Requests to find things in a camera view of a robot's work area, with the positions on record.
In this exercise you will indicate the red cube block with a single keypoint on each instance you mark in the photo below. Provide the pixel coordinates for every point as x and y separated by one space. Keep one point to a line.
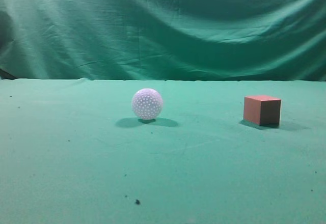
262 109

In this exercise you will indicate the white dimpled golf ball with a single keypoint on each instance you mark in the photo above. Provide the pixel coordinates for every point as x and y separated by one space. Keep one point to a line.
147 103

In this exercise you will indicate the green backdrop cloth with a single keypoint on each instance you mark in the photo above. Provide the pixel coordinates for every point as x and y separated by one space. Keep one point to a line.
163 39

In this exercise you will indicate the green table cloth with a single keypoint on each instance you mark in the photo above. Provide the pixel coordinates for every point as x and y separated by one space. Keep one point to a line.
73 151

